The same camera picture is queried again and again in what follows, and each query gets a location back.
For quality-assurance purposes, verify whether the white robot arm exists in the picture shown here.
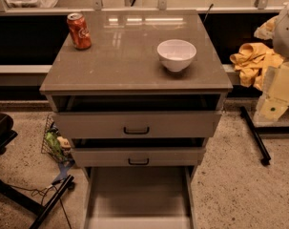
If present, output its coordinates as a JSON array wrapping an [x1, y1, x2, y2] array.
[[254, 2, 289, 126]]

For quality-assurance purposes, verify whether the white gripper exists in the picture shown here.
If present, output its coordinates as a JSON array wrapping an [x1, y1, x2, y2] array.
[[253, 60, 289, 124]]

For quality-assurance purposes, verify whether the yellow crumpled cloth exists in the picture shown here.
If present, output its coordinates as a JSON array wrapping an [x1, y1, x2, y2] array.
[[229, 15, 285, 92]]

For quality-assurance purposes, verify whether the black chair base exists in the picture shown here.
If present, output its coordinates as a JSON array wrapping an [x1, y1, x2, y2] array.
[[0, 112, 79, 229]]

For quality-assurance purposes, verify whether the black metal stand leg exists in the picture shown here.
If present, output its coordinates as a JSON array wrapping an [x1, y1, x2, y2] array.
[[239, 107, 289, 166]]

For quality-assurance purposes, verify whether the middle drawer with black handle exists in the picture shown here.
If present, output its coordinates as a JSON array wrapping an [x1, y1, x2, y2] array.
[[72, 147, 206, 167]]

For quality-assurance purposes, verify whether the wire basket with items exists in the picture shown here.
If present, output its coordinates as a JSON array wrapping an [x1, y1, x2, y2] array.
[[41, 114, 72, 163]]

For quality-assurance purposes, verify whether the drawer with black handle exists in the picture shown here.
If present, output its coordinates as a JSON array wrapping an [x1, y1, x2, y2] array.
[[52, 111, 221, 138], [72, 147, 206, 167]]

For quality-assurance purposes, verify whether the white ceramic bowl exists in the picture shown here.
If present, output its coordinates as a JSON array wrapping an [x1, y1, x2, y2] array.
[[157, 39, 196, 73]]

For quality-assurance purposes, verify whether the grey drawer cabinet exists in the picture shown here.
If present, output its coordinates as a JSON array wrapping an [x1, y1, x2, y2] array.
[[39, 10, 234, 229]]

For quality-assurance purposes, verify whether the open bottom drawer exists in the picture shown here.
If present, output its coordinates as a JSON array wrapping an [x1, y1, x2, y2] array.
[[82, 167, 197, 229]]

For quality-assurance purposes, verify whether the top drawer with black handle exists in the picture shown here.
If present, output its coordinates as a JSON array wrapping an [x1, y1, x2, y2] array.
[[52, 111, 221, 138]]

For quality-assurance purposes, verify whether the black floor cable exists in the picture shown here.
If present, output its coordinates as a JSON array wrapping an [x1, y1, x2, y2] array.
[[10, 183, 73, 229]]

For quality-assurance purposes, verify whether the red coke can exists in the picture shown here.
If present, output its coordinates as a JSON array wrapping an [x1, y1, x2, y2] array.
[[67, 12, 92, 50]]

